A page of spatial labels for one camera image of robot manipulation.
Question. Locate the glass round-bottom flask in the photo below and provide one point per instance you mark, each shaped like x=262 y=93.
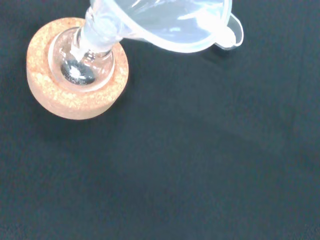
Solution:
x=75 y=72

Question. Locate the black cloth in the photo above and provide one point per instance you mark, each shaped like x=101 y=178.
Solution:
x=200 y=150

